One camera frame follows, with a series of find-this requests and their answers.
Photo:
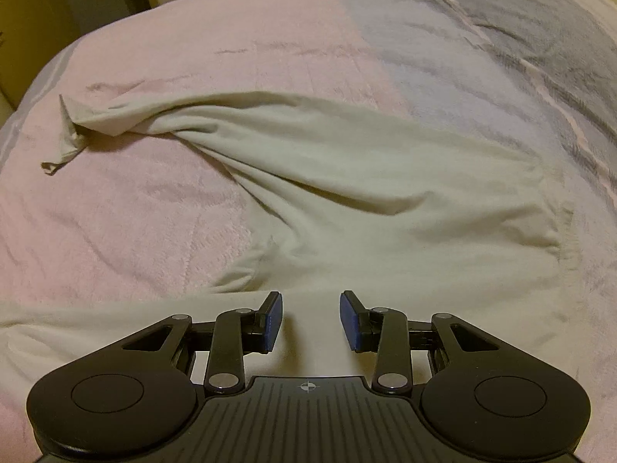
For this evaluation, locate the pink and grey blanket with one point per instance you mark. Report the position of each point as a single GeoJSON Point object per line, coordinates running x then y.
{"type": "Point", "coordinates": [144, 231]}

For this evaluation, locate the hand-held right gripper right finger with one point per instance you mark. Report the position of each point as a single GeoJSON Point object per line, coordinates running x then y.
{"type": "Point", "coordinates": [348, 320]}

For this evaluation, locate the white garment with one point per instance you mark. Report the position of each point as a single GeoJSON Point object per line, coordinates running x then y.
{"type": "Point", "coordinates": [337, 178]}

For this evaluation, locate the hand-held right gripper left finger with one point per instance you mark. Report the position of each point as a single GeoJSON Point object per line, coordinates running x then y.
{"type": "Point", "coordinates": [273, 320]}

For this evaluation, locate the dark wooden cabinet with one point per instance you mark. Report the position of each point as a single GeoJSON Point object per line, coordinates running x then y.
{"type": "Point", "coordinates": [29, 19]}

